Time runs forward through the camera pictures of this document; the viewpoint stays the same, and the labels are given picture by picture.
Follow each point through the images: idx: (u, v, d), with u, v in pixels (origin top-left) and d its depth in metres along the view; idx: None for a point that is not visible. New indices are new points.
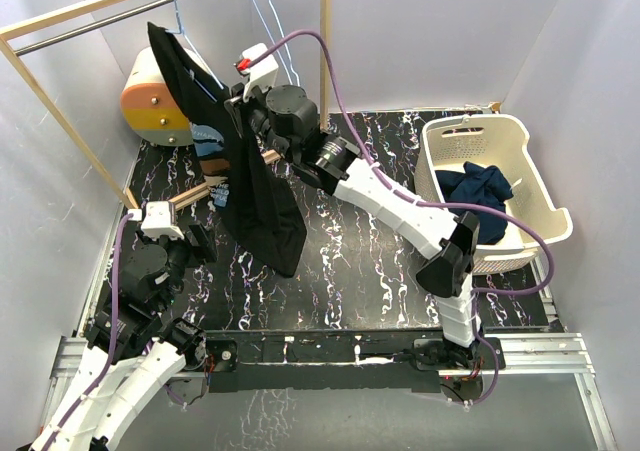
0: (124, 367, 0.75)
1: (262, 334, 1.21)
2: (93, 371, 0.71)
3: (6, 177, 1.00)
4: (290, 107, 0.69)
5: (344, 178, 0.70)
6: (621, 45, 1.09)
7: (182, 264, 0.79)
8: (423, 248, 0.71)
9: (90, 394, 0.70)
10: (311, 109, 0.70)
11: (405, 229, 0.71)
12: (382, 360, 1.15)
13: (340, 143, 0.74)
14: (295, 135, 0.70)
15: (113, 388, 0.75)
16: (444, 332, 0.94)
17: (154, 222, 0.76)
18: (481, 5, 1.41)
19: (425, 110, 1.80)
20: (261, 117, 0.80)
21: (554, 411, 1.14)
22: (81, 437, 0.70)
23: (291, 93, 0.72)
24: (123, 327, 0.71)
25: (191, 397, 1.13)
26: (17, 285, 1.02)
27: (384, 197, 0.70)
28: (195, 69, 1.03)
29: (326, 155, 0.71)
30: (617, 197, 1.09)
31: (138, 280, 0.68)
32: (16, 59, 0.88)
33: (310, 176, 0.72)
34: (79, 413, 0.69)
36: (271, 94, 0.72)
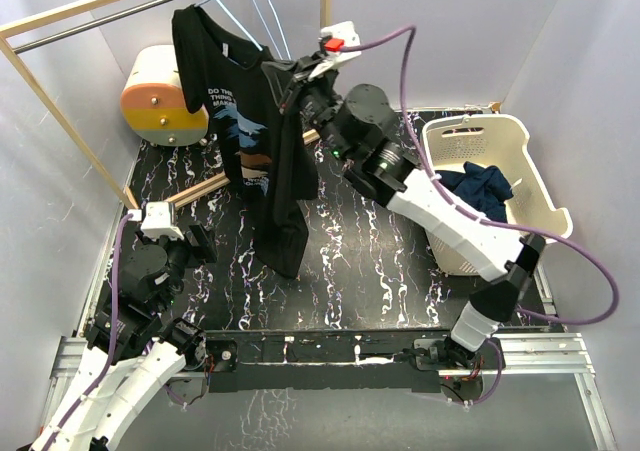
0: (124, 368, 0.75)
1: (262, 334, 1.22)
2: (93, 371, 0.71)
3: (6, 177, 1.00)
4: (373, 115, 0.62)
5: (403, 190, 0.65)
6: (621, 45, 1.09)
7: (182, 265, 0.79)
8: (482, 268, 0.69)
9: (90, 395, 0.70)
10: (391, 118, 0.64)
11: (464, 246, 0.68)
12: (382, 360, 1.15)
13: (401, 152, 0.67)
14: (366, 142, 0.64)
15: (112, 389, 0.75)
16: (452, 336, 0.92)
17: (155, 223, 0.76)
18: (482, 5, 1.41)
19: (426, 110, 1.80)
20: (321, 106, 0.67)
21: (555, 412, 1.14)
22: (81, 437, 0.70)
23: (372, 96, 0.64)
24: (123, 328, 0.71)
25: (191, 397, 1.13)
26: (18, 284, 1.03)
27: (444, 212, 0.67)
28: (229, 40, 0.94)
29: (386, 163, 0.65)
30: (618, 197, 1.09)
31: (139, 280, 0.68)
32: (15, 57, 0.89)
33: (365, 185, 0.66)
34: (79, 413, 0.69)
36: (351, 95, 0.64)
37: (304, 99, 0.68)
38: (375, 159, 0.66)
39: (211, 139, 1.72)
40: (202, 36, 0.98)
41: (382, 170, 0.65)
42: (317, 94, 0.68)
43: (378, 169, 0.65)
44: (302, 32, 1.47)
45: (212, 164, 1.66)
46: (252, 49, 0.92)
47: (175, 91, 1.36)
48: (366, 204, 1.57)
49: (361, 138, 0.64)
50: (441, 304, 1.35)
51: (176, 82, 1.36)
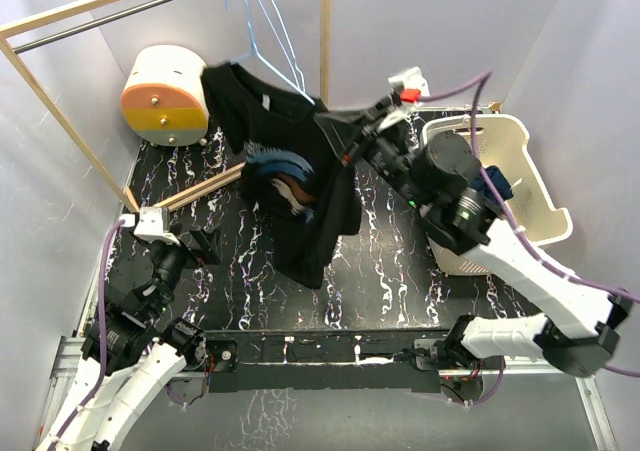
0: (121, 375, 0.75)
1: (262, 334, 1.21)
2: (89, 382, 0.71)
3: (6, 177, 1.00)
4: (455, 164, 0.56)
5: (486, 243, 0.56)
6: (622, 45, 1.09)
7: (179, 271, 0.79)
8: (563, 324, 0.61)
9: (87, 405, 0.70)
10: (474, 166, 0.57)
11: (548, 304, 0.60)
12: (382, 360, 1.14)
13: (483, 200, 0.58)
14: (445, 190, 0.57)
15: (110, 396, 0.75)
16: (463, 342, 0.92)
17: (150, 229, 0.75)
18: (482, 5, 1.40)
19: (426, 110, 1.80)
20: (391, 155, 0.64)
21: (557, 413, 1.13)
22: (80, 444, 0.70)
23: (454, 143, 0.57)
24: (115, 339, 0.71)
25: (191, 397, 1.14)
26: (18, 284, 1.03)
27: (529, 267, 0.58)
28: (267, 92, 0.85)
29: (467, 210, 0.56)
30: (619, 197, 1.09)
31: (125, 294, 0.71)
32: (15, 57, 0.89)
33: (445, 237, 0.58)
34: (76, 424, 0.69)
36: (432, 144, 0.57)
37: (374, 152, 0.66)
38: (455, 207, 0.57)
39: (211, 138, 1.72)
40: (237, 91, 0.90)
41: (464, 220, 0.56)
42: (388, 142, 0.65)
43: (457, 218, 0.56)
44: (302, 32, 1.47)
45: (212, 164, 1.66)
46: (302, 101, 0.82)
47: (174, 92, 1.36)
48: (366, 204, 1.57)
49: (440, 186, 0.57)
50: (441, 304, 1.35)
51: (175, 82, 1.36)
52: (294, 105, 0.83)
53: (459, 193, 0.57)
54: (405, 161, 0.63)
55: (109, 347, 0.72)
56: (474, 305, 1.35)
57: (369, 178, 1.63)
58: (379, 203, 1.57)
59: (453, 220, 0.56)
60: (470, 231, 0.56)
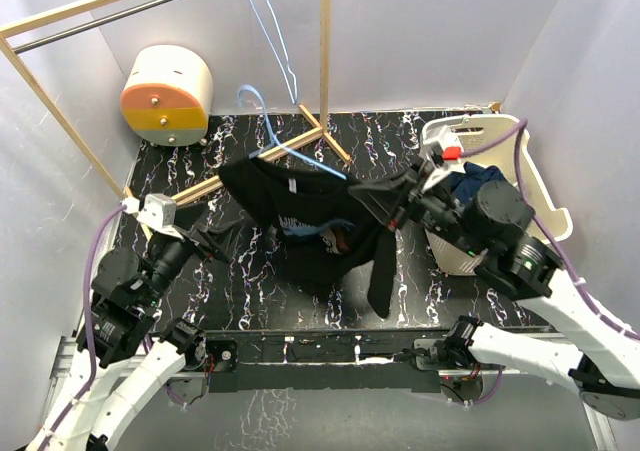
0: (117, 368, 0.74)
1: (262, 335, 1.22)
2: (84, 374, 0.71)
3: (6, 177, 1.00)
4: (506, 213, 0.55)
5: (546, 296, 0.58)
6: (621, 45, 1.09)
7: (175, 268, 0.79)
8: (610, 374, 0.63)
9: (82, 398, 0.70)
10: (527, 213, 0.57)
11: (605, 357, 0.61)
12: (382, 360, 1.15)
13: (542, 246, 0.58)
14: (500, 239, 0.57)
15: (105, 391, 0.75)
16: (470, 348, 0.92)
17: (153, 220, 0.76)
18: (482, 5, 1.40)
19: (426, 110, 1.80)
20: (440, 211, 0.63)
21: (557, 414, 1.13)
22: (75, 440, 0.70)
23: (504, 192, 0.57)
24: (111, 331, 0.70)
25: (191, 397, 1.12)
26: (17, 285, 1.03)
27: (587, 320, 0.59)
28: (294, 176, 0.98)
29: (523, 256, 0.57)
30: (619, 197, 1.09)
31: (110, 289, 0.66)
32: (15, 57, 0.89)
33: (504, 285, 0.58)
34: (71, 417, 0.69)
36: (481, 195, 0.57)
37: (422, 213, 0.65)
38: (512, 254, 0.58)
39: (211, 139, 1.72)
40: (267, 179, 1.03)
41: (521, 267, 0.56)
42: (434, 199, 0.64)
43: (514, 266, 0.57)
44: (302, 33, 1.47)
45: (212, 164, 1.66)
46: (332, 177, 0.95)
47: (173, 91, 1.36)
48: None
49: (494, 235, 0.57)
50: (441, 304, 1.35)
51: (175, 82, 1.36)
52: (325, 182, 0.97)
53: (514, 240, 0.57)
54: (454, 215, 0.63)
55: (105, 339, 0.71)
56: (474, 305, 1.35)
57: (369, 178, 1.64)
58: None
59: (511, 267, 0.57)
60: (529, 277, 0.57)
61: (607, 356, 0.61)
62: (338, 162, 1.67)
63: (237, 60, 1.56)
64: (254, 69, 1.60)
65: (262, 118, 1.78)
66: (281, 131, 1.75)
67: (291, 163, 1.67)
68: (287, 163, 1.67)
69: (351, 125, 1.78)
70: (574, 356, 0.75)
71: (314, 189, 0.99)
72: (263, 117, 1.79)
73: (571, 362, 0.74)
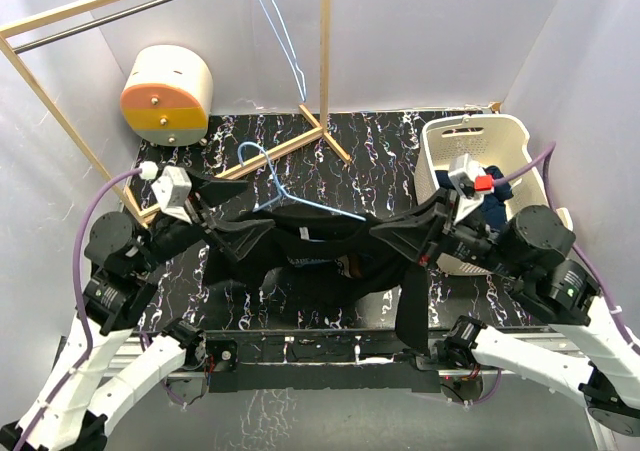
0: (118, 338, 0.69)
1: (262, 335, 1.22)
2: (82, 343, 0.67)
3: (6, 177, 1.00)
4: (547, 238, 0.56)
5: (586, 324, 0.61)
6: (621, 45, 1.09)
7: (183, 242, 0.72)
8: (627, 396, 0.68)
9: (80, 369, 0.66)
10: (567, 237, 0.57)
11: (625, 380, 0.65)
12: (382, 360, 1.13)
13: (581, 271, 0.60)
14: (539, 264, 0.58)
15: (105, 362, 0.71)
16: (473, 352, 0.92)
17: (163, 197, 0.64)
18: (481, 5, 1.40)
19: (426, 110, 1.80)
20: (474, 240, 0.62)
21: (557, 414, 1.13)
22: (71, 413, 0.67)
23: (542, 217, 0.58)
24: (112, 298, 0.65)
25: (191, 397, 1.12)
26: (17, 285, 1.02)
27: (619, 347, 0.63)
28: (306, 225, 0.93)
29: (559, 280, 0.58)
30: (619, 197, 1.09)
31: (103, 258, 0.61)
32: (15, 57, 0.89)
33: (543, 310, 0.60)
34: (69, 388, 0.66)
36: (518, 220, 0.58)
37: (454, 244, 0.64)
38: (549, 279, 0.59)
39: (211, 138, 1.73)
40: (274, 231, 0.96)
41: (560, 291, 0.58)
42: (466, 227, 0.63)
43: (553, 291, 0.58)
44: (302, 33, 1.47)
45: (212, 164, 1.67)
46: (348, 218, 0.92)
47: (173, 91, 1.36)
48: (366, 204, 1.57)
49: (533, 260, 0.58)
50: (441, 304, 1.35)
51: (175, 82, 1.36)
52: (342, 225, 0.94)
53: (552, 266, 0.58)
54: (489, 241, 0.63)
55: (106, 306, 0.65)
56: (474, 305, 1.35)
57: (369, 178, 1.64)
58: (379, 204, 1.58)
59: (550, 293, 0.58)
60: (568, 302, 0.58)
61: (626, 380, 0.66)
62: (338, 162, 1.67)
63: (237, 60, 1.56)
64: (254, 69, 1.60)
65: (262, 118, 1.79)
66: (281, 131, 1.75)
67: (291, 162, 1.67)
68: (287, 163, 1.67)
69: (351, 125, 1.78)
70: (584, 372, 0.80)
71: (328, 232, 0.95)
72: (263, 117, 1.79)
73: (582, 376, 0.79)
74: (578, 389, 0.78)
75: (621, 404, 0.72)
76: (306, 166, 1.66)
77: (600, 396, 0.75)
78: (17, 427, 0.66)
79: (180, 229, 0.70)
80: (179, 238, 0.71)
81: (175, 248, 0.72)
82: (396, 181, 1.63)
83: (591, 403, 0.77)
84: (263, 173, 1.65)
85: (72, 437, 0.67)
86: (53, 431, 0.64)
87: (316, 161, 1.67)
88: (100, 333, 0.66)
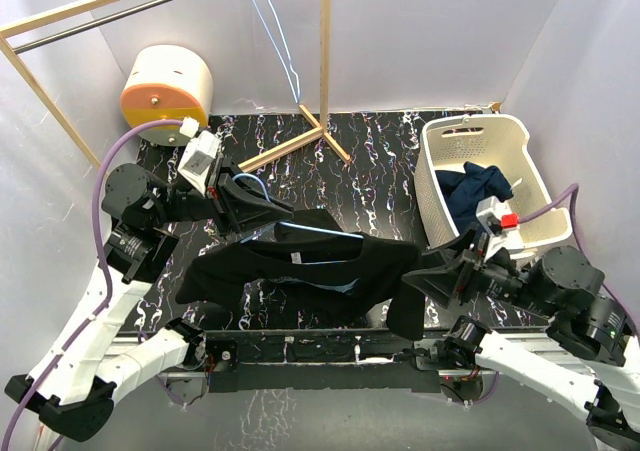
0: (139, 290, 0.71)
1: (262, 334, 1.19)
2: (103, 290, 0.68)
3: (6, 176, 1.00)
4: (575, 278, 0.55)
5: (622, 363, 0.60)
6: (622, 44, 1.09)
7: (196, 213, 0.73)
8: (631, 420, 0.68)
9: (100, 315, 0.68)
10: (598, 276, 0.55)
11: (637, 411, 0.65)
12: (382, 360, 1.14)
13: (621, 313, 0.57)
14: (570, 303, 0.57)
15: (121, 316, 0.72)
16: (476, 356, 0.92)
17: (185, 157, 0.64)
18: (482, 5, 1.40)
19: (426, 110, 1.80)
20: (505, 279, 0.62)
21: (560, 415, 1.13)
22: (86, 365, 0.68)
23: (569, 259, 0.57)
24: (136, 246, 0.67)
25: (191, 397, 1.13)
26: (18, 284, 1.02)
27: None
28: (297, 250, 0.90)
29: (599, 320, 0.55)
30: (619, 197, 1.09)
31: (121, 211, 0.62)
32: (15, 57, 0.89)
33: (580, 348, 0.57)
34: (86, 335, 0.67)
36: (545, 262, 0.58)
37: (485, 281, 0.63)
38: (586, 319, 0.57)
39: None
40: (268, 260, 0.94)
41: (597, 331, 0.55)
42: (495, 267, 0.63)
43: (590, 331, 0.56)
44: (302, 33, 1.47)
45: None
46: (346, 239, 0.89)
47: (173, 92, 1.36)
48: (366, 204, 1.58)
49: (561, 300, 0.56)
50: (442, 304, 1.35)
51: (175, 82, 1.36)
52: (344, 245, 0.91)
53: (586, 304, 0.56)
54: (520, 280, 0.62)
55: (130, 253, 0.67)
56: (474, 305, 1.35)
57: (369, 178, 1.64)
58: (379, 203, 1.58)
59: (587, 332, 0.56)
60: (607, 342, 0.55)
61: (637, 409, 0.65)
62: (338, 162, 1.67)
63: (237, 60, 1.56)
64: (254, 69, 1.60)
65: (262, 118, 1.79)
66: (281, 131, 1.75)
67: (291, 162, 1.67)
68: (287, 162, 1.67)
69: (351, 125, 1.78)
70: (591, 391, 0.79)
71: (324, 253, 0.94)
72: (263, 117, 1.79)
73: (588, 395, 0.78)
74: (585, 407, 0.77)
75: (624, 427, 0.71)
76: (306, 166, 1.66)
77: (605, 416, 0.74)
78: (27, 378, 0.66)
79: (195, 198, 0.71)
80: (192, 205, 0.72)
81: (188, 214, 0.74)
82: (396, 181, 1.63)
83: (592, 419, 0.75)
84: (263, 172, 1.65)
85: (83, 393, 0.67)
86: (68, 381, 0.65)
87: (316, 161, 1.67)
88: (122, 280, 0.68)
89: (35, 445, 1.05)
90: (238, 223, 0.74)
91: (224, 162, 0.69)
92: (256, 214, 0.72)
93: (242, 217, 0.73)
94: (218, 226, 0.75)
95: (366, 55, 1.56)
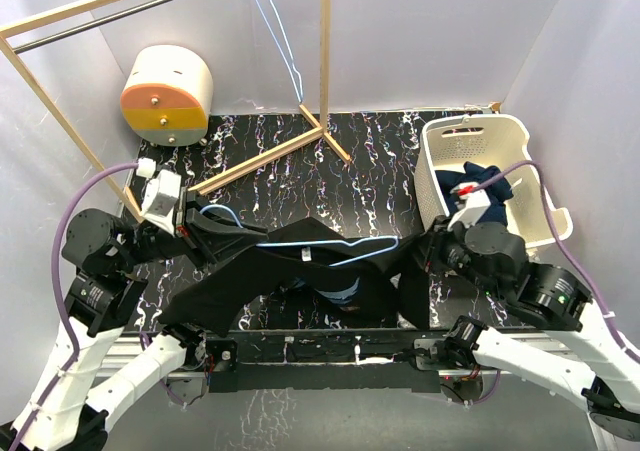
0: (108, 337, 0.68)
1: (262, 334, 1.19)
2: (70, 344, 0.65)
3: (6, 176, 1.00)
4: (496, 244, 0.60)
5: (578, 329, 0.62)
6: (622, 44, 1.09)
7: (167, 250, 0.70)
8: (624, 401, 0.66)
9: (69, 370, 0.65)
10: (518, 239, 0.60)
11: (625, 386, 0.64)
12: (382, 360, 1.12)
13: (572, 279, 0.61)
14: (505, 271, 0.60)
15: (94, 363, 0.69)
16: (474, 353, 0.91)
17: (148, 199, 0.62)
18: (482, 4, 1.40)
19: (426, 110, 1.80)
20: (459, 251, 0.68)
21: (559, 414, 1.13)
22: (65, 414, 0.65)
23: (490, 231, 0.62)
24: (97, 297, 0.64)
25: (191, 397, 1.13)
26: (18, 285, 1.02)
27: (614, 353, 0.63)
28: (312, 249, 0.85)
29: (549, 288, 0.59)
30: (619, 197, 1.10)
31: (82, 259, 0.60)
32: (15, 57, 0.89)
33: (533, 316, 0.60)
34: (59, 390, 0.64)
36: (468, 234, 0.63)
37: (447, 249, 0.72)
38: (537, 286, 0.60)
39: (211, 138, 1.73)
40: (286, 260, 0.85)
41: (546, 296, 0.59)
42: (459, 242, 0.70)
43: (540, 296, 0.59)
44: (303, 33, 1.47)
45: (212, 164, 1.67)
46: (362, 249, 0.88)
47: (174, 91, 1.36)
48: (366, 204, 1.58)
49: (498, 271, 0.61)
50: (442, 304, 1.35)
51: (175, 82, 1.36)
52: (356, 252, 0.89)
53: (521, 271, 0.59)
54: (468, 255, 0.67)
55: (92, 305, 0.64)
56: (474, 305, 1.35)
57: (369, 178, 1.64)
58: (379, 203, 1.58)
59: (536, 298, 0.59)
60: (557, 307, 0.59)
61: (625, 384, 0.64)
62: (338, 162, 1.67)
63: (238, 60, 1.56)
64: (253, 69, 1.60)
65: (262, 118, 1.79)
66: (281, 131, 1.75)
67: (291, 162, 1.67)
68: (287, 162, 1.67)
69: (351, 125, 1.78)
70: (588, 378, 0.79)
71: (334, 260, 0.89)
72: (263, 117, 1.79)
73: (585, 381, 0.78)
74: (582, 394, 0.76)
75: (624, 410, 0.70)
76: (306, 165, 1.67)
77: (603, 402, 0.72)
78: (12, 428, 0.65)
79: (164, 235, 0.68)
80: (161, 245, 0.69)
81: (160, 253, 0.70)
82: (396, 181, 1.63)
83: (592, 407, 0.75)
84: (263, 172, 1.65)
85: (69, 437, 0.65)
86: (48, 433, 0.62)
87: (316, 161, 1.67)
88: (87, 334, 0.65)
89: None
90: (213, 254, 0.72)
91: (188, 197, 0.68)
92: (230, 241, 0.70)
93: (215, 247, 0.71)
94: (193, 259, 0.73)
95: (366, 54, 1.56)
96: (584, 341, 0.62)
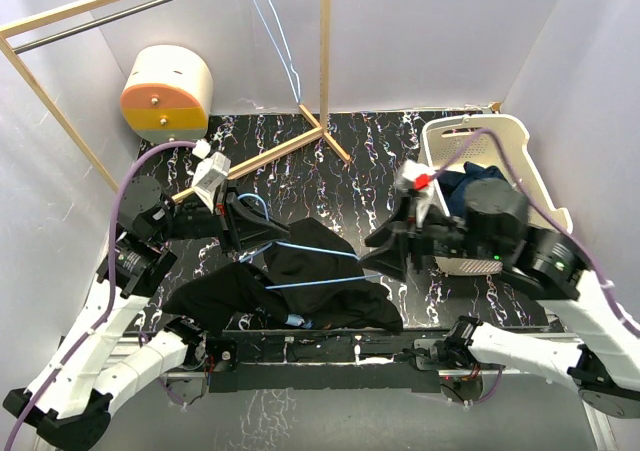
0: (137, 305, 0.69)
1: (262, 334, 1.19)
2: (101, 305, 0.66)
3: (6, 177, 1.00)
4: (501, 205, 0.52)
5: (575, 299, 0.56)
6: (621, 43, 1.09)
7: (200, 230, 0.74)
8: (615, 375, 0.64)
9: (98, 330, 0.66)
10: (523, 199, 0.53)
11: (618, 361, 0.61)
12: (382, 360, 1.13)
13: (570, 240, 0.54)
14: (505, 234, 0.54)
15: (120, 330, 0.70)
16: (470, 348, 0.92)
17: (199, 173, 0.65)
18: (481, 4, 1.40)
19: (426, 110, 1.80)
20: (444, 233, 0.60)
21: (559, 414, 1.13)
22: (83, 379, 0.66)
23: (493, 189, 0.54)
24: (134, 261, 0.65)
25: (191, 397, 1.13)
26: (17, 285, 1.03)
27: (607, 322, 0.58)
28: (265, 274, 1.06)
29: (545, 252, 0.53)
30: (619, 197, 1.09)
31: (132, 218, 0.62)
32: (15, 57, 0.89)
33: (528, 284, 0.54)
34: (84, 351, 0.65)
36: (468, 194, 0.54)
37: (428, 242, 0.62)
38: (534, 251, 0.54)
39: (211, 138, 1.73)
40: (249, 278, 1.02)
41: (543, 262, 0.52)
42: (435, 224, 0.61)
43: (536, 262, 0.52)
44: (302, 33, 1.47)
45: None
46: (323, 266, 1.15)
47: (174, 92, 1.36)
48: (366, 204, 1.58)
49: (496, 234, 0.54)
50: (441, 304, 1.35)
51: (175, 82, 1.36)
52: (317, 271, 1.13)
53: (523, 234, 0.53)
54: (460, 231, 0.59)
55: (129, 269, 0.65)
56: (474, 305, 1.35)
57: (369, 178, 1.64)
58: (379, 203, 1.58)
59: (531, 263, 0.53)
60: (554, 273, 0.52)
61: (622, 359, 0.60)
62: (338, 162, 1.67)
63: (238, 60, 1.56)
64: (253, 69, 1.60)
65: (262, 118, 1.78)
66: (281, 131, 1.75)
67: (291, 162, 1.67)
68: (287, 162, 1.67)
69: (351, 125, 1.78)
70: (573, 356, 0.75)
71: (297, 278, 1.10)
72: (263, 117, 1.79)
73: (570, 359, 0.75)
74: (567, 372, 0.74)
75: (608, 385, 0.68)
76: (306, 165, 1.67)
77: (587, 377, 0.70)
78: (26, 391, 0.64)
79: (202, 215, 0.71)
80: (197, 224, 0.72)
81: (192, 231, 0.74)
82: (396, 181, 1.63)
83: (581, 385, 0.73)
84: (263, 172, 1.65)
85: (81, 407, 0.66)
86: (66, 395, 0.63)
87: (316, 161, 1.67)
88: (121, 296, 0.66)
89: (35, 445, 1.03)
90: (239, 239, 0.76)
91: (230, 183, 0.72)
92: (258, 232, 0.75)
93: (243, 235, 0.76)
94: (220, 243, 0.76)
95: (366, 54, 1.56)
96: (580, 312, 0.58)
